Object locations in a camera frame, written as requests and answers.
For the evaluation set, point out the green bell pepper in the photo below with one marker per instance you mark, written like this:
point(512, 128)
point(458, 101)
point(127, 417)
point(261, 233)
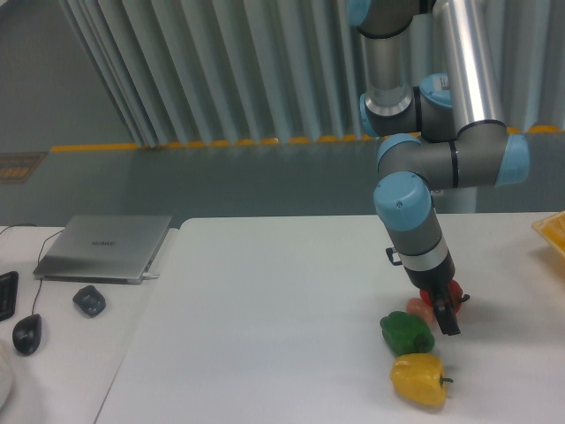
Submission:
point(406, 333)

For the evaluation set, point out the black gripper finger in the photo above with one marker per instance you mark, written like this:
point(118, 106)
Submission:
point(444, 312)

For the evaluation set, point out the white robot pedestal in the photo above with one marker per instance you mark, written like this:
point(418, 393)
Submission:
point(455, 201)

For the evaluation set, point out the yellow bell pepper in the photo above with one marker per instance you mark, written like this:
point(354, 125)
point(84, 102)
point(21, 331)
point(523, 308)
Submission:
point(420, 378)

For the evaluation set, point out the black computer mouse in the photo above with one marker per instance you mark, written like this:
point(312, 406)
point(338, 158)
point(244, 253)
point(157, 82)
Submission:
point(26, 335)

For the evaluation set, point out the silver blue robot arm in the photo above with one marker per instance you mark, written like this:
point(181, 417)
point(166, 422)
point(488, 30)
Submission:
point(448, 132)

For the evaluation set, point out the grey pleated curtain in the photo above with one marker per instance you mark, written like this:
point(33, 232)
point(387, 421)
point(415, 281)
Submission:
point(226, 71)

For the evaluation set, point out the red bell pepper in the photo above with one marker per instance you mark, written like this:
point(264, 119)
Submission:
point(456, 292)

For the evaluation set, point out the dark grey small case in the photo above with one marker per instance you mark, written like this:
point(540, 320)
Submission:
point(89, 301)

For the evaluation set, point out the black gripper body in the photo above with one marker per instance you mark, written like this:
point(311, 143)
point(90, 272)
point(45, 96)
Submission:
point(433, 279)

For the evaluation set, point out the white striped sleeve forearm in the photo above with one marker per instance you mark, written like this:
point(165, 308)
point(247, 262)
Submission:
point(6, 374)

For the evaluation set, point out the black keyboard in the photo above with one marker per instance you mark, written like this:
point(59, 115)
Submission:
point(8, 294)

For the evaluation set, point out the yellow plastic basket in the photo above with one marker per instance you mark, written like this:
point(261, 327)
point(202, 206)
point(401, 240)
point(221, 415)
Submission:
point(552, 230)

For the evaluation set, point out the silver closed laptop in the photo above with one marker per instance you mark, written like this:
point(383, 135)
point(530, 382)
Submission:
point(104, 249)

